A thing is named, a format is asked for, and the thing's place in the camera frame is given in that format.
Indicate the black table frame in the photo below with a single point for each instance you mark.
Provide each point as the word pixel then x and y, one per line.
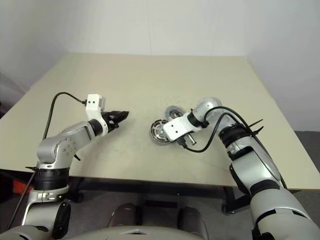
pixel 150 186

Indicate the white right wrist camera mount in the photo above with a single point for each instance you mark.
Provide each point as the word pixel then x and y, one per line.
pixel 177 126

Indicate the grey round motor lid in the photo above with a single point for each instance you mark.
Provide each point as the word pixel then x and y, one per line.
pixel 172 111

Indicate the grey robot torso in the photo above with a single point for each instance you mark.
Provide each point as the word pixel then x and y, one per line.
pixel 140 233

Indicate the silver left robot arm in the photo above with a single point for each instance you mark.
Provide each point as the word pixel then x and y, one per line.
pixel 53 147

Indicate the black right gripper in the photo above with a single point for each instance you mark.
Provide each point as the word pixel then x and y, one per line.
pixel 187 140

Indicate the red orange object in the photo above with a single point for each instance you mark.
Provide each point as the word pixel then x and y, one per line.
pixel 22 187

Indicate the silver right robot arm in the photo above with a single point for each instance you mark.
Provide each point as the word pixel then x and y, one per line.
pixel 260 172

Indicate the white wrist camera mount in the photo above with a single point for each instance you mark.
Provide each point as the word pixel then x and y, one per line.
pixel 93 106
pixel 177 126

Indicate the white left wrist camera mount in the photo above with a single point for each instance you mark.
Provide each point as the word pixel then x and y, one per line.
pixel 93 106

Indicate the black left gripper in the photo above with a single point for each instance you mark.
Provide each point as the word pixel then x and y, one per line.
pixel 112 121

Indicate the dark rounded shape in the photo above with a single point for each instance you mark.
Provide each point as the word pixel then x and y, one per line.
pixel 123 215

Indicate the motor housing with copper coils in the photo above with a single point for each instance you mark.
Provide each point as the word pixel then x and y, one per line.
pixel 160 144

